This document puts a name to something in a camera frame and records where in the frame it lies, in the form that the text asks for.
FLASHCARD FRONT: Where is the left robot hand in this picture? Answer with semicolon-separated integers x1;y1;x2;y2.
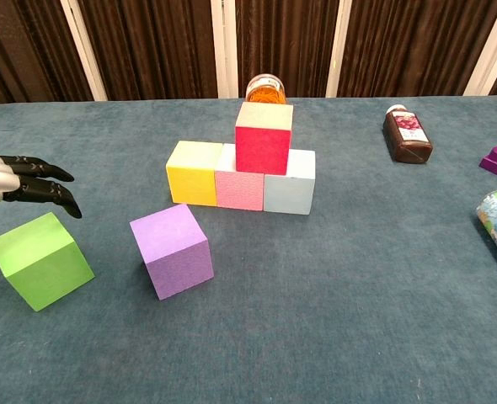
0;146;83;274

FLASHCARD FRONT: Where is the green foam cube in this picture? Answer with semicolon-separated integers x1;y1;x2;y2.
0;211;95;313

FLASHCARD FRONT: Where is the purple foam cube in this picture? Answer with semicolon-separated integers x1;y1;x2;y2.
129;202;215;301

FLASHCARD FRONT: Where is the yellow foam cube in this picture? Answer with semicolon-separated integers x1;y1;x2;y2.
165;140;224;208

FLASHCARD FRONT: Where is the red foam cube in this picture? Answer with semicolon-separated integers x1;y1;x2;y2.
234;102;295;175

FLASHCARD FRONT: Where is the light blue foam cube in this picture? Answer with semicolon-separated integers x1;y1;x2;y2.
263;149;317;215

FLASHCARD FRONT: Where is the dark brown curtain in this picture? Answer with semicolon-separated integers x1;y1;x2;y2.
0;0;497;106

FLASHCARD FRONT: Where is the pink foam cube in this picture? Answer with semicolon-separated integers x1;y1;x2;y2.
214;143;266;211

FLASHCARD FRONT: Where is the orange snack jar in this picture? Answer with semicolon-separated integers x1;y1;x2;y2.
246;73;287;105

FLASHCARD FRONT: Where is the teal table cloth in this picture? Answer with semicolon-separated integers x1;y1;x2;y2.
0;96;497;404

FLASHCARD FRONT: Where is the dark juice bottle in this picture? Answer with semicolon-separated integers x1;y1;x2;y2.
382;104;434;164

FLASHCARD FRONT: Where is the white frame pole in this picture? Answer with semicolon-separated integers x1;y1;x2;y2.
325;0;350;98
210;0;239;99
462;0;497;97
60;0;109;102

